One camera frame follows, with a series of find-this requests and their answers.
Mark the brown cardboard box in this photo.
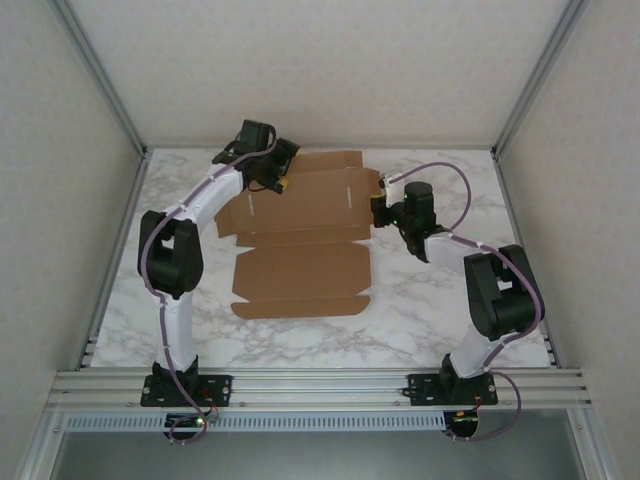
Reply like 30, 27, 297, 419
213, 151, 381, 321

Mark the aluminium mounting beam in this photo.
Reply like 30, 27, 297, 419
47, 367, 594, 414

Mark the aluminium frame cross rail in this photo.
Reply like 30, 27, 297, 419
143, 143, 497, 151

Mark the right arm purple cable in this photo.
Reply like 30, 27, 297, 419
394, 162, 546, 444

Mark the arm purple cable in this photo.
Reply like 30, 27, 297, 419
137, 124, 279, 446
394, 162, 546, 444

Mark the aluminium table side rail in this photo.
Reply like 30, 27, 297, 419
74, 149, 152, 372
492, 149, 559, 370

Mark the aluminium frame post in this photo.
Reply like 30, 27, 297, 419
490, 0, 594, 157
47, 0, 149, 156
14, 409, 66, 480
564, 407, 611, 480

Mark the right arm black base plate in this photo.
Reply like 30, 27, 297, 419
407, 372, 501, 407

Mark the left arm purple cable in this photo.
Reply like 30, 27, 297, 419
137, 124, 279, 446

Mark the slotted grey cable duct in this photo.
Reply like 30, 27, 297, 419
64, 410, 449, 434

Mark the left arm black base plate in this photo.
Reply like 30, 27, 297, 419
139, 373, 235, 409

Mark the lower aluminium frame post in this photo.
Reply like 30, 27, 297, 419
14, 409, 66, 480
564, 407, 611, 480

